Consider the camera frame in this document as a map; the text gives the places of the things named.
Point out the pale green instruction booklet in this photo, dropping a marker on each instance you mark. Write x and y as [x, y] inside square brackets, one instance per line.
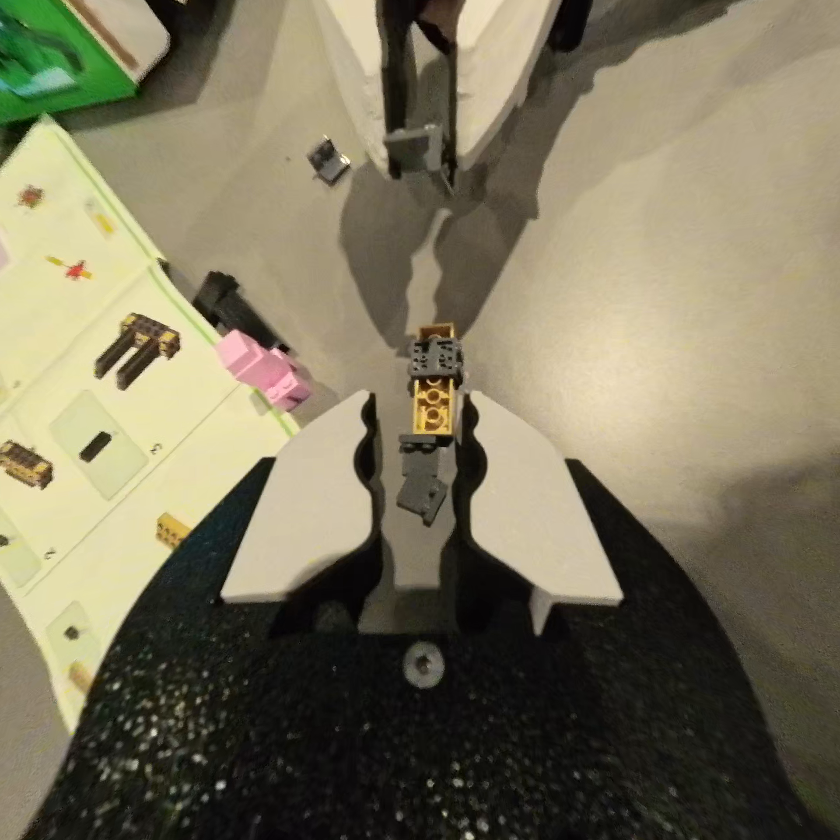
[79, 394]

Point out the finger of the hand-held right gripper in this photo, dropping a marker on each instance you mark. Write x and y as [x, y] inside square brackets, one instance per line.
[499, 65]
[358, 65]

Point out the small dark grey brick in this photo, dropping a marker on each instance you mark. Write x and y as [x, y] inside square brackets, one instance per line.
[326, 159]

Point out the black brick assembly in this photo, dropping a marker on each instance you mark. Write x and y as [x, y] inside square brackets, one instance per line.
[229, 305]

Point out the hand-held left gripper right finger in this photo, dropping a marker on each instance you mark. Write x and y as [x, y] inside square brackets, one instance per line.
[531, 512]

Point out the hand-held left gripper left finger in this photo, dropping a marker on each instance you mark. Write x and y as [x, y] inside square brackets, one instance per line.
[308, 512]

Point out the green toy box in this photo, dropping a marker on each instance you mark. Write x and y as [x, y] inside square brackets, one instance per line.
[98, 79]

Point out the yellow and grey brick assembly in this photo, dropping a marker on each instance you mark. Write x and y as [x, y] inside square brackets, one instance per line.
[433, 400]

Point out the pink brick pig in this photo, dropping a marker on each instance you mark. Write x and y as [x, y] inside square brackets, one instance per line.
[262, 367]

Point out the small grey brick plate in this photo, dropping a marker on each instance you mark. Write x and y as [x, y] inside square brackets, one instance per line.
[412, 145]

